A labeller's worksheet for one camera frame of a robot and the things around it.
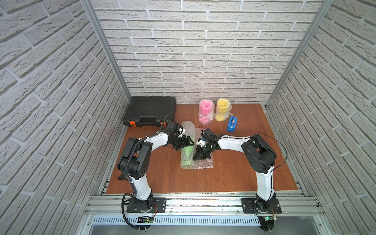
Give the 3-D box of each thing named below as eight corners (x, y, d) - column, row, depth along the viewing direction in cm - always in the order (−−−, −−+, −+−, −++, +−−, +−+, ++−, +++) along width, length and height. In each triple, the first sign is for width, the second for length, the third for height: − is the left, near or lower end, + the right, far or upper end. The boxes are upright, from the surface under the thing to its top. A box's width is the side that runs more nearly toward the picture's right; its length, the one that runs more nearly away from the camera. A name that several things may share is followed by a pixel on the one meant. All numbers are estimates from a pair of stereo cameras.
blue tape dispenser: (226, 131, 106) (227, 127, 102) (228, 119, 112) (229, 115, 109) (234, 132, 105) (236, 129, 101) (235, 121, 112) (237, 117, 108)
